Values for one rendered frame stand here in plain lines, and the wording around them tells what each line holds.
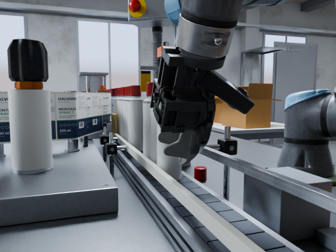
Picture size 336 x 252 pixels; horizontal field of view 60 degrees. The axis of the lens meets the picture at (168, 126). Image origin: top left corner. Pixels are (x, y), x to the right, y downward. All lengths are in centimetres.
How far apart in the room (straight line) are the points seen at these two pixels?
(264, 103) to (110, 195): 213
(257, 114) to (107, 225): 212
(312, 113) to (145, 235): 55
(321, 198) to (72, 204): 42
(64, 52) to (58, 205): 478
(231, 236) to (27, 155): 51
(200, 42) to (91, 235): 34
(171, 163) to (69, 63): 475
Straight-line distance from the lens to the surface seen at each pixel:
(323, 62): 752
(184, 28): 39
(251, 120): 250
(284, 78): 672
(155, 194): 54
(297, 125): 87
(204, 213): 37
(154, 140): 64
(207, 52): 38
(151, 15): 95
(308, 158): 87
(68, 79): 524
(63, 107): 94
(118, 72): 528
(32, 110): 71
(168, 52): 41
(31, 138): 71
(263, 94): 256
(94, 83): 123
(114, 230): 52
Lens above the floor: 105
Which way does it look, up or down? 6 degrees down
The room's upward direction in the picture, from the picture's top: straight up
